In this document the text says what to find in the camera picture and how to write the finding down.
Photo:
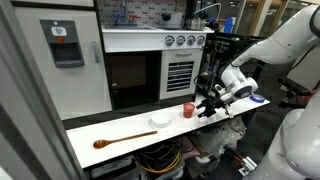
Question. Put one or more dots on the silver metal container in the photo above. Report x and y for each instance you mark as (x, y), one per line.
(195, 24)

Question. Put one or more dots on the grey oven knob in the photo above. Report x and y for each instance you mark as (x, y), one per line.
(190, 40)
(169, 41)
(180, 40)
(200, 40)

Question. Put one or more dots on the white toy refrigerator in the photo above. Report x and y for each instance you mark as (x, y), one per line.
(33, 86)

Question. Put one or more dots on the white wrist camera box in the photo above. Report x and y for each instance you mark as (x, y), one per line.
(219, 89)

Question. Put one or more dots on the blue tape roll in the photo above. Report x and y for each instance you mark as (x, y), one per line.
(257, 98)

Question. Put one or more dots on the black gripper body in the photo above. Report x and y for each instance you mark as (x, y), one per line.
(216, 105)

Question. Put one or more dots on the red translucent plastic cup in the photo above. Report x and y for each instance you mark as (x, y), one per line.
(188, 110)

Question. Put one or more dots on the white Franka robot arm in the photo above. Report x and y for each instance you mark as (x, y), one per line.
(283, 43)

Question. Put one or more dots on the white toy kitchen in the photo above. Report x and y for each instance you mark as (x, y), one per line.
(133, 40)

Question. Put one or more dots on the silver aluminium bracket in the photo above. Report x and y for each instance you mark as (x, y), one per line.
(248, 165)

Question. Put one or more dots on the grey aluminium frame post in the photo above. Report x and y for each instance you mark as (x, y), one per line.
(33, 116)

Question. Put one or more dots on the grey toy pot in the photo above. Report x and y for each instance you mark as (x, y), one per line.
(171, 20)

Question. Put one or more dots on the wooden spoon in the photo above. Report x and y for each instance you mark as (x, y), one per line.
(123, 138)

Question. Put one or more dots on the blue plastic container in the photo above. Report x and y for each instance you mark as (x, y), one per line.
(229, 25)

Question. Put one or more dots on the black chair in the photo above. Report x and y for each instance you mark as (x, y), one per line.
(293, 88)

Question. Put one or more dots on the toy faucet blue red taps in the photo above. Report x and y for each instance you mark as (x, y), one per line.
(124, 13)

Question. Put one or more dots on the white bowl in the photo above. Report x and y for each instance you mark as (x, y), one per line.
(160, 120)

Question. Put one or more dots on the black metal rack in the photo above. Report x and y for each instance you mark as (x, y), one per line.
(213, 50)

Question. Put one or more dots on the grey toy water dispenser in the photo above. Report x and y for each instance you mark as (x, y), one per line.
(65, 50)

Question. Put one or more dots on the clear plastic bag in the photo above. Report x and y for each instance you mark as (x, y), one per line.
(216, 136)

